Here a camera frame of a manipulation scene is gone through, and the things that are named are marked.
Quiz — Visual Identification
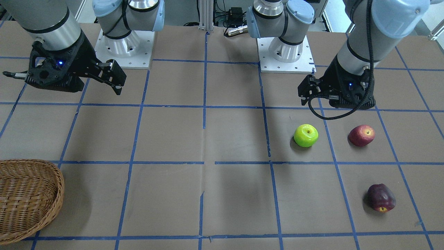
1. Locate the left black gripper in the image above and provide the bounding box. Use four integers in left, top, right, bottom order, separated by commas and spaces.
298, 56, 376, 110

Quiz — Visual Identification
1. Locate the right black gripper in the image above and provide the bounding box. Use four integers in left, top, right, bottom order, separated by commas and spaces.
3, 31, 127, 95

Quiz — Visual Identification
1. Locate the green apple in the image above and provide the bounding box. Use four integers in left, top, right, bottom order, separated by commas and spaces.
293, 124, 319, 148

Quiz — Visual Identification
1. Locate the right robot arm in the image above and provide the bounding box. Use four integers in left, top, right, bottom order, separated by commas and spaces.
1, 0, 165, 95

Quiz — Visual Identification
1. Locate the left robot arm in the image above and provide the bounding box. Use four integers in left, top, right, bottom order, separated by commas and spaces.
246, 0, 435, 110

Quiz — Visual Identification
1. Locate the brown wicker basket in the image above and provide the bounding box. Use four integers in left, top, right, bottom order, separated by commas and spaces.
0, 159, 65, 245

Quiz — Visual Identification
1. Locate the dark red apple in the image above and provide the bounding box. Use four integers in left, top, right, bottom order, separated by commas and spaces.
367, 184, 396, 213

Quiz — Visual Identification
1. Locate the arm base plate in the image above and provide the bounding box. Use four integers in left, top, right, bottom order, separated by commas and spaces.
256, 36, 317, 74
95, 31, 156, 69

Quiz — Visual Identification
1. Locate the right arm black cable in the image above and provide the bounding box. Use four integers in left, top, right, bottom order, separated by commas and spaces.
308, 0, 376, 121

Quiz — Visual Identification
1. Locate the aluminium frame post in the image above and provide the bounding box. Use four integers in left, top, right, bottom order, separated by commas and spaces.
198, 0, 214, 33

